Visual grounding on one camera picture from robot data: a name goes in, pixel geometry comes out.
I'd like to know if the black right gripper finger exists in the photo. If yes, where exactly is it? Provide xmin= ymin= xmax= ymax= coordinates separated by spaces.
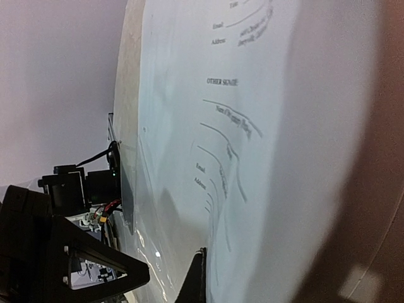
xmin=175 ymin=247 xmax=207 ymax=303

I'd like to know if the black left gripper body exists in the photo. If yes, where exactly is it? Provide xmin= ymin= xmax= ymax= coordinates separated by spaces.
xmin=1 ymin=186 xmax=72 ymax=302

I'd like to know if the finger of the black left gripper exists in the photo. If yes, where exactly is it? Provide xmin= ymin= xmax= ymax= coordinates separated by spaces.
xmin=53 ymin=217 xmax=150 ymax=302

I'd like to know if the pink paper folder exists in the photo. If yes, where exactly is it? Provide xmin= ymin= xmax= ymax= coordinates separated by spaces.
xmin=277 ymin=0 xmax=404 ymax=303

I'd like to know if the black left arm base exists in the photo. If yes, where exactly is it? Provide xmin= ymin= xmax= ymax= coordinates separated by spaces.
xmin=37 ymin=144 xmax=121 ymax=216

